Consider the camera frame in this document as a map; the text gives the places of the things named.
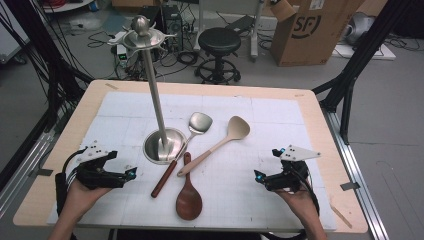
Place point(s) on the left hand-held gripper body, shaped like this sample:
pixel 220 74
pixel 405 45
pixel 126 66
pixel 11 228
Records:
pixel 96 178

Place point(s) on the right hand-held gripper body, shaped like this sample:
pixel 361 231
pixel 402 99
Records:
pixel 290 180

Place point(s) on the dark brown wooden spoon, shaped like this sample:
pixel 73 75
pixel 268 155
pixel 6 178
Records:
pixel 189 203

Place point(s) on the steel utensil stand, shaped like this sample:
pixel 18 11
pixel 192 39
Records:
pixel 155 90

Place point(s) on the large metal spoon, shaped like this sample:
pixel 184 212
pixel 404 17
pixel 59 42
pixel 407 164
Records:
pixel 200 123

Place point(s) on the person's right hand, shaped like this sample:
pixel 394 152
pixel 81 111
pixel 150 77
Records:
pixel 301 201

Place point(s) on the person's left hand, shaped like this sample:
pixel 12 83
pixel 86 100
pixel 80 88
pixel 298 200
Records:
pixel 80 200

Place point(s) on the white gridded mat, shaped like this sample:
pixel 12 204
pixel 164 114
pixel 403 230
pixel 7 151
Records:
pixel 266 200

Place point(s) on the grey tape piece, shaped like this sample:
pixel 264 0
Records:
pixel 43 172
pixel 350 186

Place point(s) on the white power device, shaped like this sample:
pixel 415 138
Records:
pixel 122 55

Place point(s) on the brown cardboard box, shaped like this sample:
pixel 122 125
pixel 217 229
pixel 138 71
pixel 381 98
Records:
pixel 300 46

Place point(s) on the black round stool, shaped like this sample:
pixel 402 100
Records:
pixel 219 41

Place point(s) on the white floor board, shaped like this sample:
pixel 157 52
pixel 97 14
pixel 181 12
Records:
pixel 383 53

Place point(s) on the black computer tower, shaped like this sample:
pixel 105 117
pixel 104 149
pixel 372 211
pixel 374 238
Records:
pixel 171 23

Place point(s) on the grey round appliance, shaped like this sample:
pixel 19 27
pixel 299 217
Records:
pixel 360 28

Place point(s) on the white round table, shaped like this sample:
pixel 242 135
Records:
pixel 66 6

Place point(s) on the aluminium floor rail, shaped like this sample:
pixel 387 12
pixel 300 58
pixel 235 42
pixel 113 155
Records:
pixel 20 173
pixel 343 146

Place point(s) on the black metal frame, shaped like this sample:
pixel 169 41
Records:
pixel 366 46
pixel 43 50

